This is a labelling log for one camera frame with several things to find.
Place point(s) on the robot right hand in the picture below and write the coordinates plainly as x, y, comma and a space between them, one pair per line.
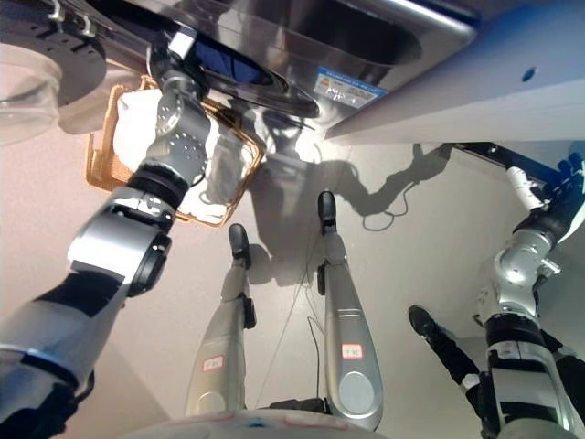
560, 183

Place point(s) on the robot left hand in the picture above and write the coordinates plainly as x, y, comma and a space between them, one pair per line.
169, 64

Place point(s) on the dark blue garment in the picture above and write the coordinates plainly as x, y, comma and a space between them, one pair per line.
228, 61

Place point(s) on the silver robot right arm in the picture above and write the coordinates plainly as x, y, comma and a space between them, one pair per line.
521, 270

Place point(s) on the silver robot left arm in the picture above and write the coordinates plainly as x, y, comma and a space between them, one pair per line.
114, 238

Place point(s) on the white basket liner cloth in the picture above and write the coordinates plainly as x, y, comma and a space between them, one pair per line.
132, 123

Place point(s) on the grey stacked washing machine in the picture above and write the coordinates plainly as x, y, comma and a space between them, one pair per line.
480, 91

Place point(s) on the wicker laundry basket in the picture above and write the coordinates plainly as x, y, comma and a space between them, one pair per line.
98, 169

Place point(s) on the grey front-load washing machine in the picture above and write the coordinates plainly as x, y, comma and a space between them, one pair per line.
320, 36

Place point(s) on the round glass washer door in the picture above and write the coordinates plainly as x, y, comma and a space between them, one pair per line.
68, 59

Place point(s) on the blue energy label sticker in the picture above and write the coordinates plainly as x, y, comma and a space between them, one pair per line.
349, 87

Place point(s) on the person leg black shoe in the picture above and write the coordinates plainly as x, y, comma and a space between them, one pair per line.
439, 338

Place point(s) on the robot right leg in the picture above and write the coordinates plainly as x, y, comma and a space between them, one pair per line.
349, 329

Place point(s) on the robot leg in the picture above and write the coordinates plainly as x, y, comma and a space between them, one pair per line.
349, 329
224, 347

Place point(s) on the robot left leg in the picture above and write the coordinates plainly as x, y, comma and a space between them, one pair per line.
224, 347

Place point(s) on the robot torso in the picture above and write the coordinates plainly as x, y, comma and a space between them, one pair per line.
256, 425

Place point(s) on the black metal floor frame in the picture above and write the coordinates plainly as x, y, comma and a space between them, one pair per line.
493, 155

